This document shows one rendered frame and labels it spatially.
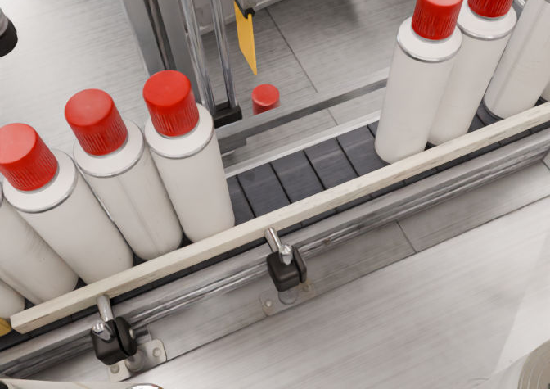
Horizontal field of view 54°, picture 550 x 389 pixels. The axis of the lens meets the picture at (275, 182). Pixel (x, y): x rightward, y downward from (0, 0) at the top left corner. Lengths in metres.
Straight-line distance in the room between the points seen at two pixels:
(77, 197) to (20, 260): 0.08
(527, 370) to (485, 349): 0.20
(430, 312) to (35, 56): 0.60
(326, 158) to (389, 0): 0.32
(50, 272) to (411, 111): 0.34
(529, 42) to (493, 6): 0.10
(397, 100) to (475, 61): 0.07
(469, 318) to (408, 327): 0.05
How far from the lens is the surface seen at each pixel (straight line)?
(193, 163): 0.40
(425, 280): 0.53
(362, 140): 0.59
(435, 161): 0.56
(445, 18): 0.44
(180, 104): 0.37
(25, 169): 0.38
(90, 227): 0.44
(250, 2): 0.35
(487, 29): 0.48
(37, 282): 0.50
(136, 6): 0.49
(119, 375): 0.56
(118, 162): 0.40
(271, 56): 0.74
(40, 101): 0.76
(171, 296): 0.53
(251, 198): 0.55
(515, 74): 0.59
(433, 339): 0.51
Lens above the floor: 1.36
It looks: 59 degrees down
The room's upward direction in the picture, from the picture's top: 4 degrees counter-clockwise
